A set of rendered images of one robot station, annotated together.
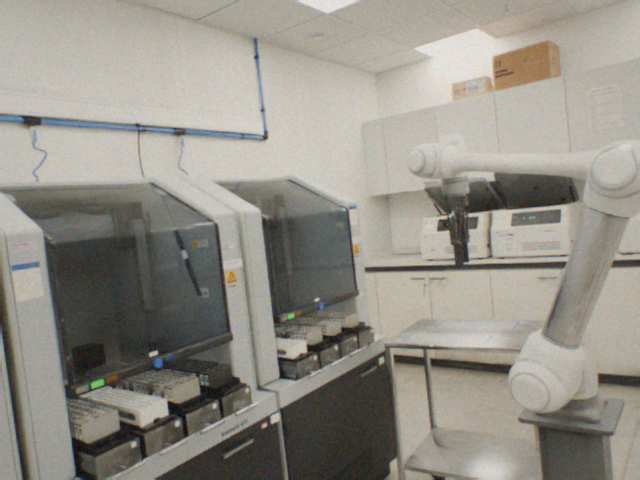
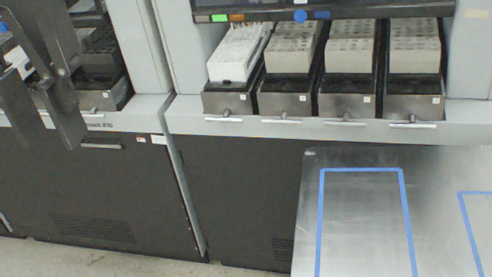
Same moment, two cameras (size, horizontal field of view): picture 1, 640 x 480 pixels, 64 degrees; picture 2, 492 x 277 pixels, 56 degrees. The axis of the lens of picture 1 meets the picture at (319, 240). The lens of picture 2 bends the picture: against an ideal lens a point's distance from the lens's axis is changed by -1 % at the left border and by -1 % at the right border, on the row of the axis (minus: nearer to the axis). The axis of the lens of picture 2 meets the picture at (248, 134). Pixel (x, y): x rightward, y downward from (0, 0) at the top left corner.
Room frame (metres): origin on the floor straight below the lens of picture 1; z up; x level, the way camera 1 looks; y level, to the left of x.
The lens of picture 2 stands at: (1.83, -0.89, 1.40)
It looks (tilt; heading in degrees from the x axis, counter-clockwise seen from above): 36 degrees down; 73
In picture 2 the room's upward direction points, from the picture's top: 10 degrees counter-clockwise
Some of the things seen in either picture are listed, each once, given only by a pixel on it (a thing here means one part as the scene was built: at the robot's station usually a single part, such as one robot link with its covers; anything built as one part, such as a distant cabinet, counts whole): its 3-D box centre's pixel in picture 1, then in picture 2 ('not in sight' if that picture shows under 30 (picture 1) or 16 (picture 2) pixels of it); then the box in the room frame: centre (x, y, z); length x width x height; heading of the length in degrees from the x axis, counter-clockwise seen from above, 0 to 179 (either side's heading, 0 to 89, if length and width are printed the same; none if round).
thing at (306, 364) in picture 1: (253, 357); (255, 45); (2.29, 0.35, 0.78); 0.73 x 0.14 x 0.09; 52
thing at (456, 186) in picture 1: (455, 187); not in sight; (1.77, -0.48, 1.43); 0.09 x 0.09 x 0.06
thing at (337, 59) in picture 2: (332, 328); (348, 59); (2.39, -0.02, 0.85); 0.12 x 0.02 x 0.06; 142
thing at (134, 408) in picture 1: (128, 408); (35, 53); (1.64, 0.68, 0.83); 0.30 x 0.10 x 0.06; 52
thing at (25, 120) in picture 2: (458, 254); (20, 108); (1.75, -0.47, 1.20); 0.03 x 0.01 x 0.07; 52
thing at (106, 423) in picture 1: (99, 426); not in sight; (1.46, 0.69, 0.85); 0.12 x 0.02 x 0.06; 143
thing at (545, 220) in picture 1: (536, 208); not in sight; (3.99, -1.70, 1.24); 0.62 x 0.56 x 0.69; 143
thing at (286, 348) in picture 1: (273, 348); (241, 48); (2.20, 0.25, 0.83); 0.30 x 0.10 x 0.06; 52
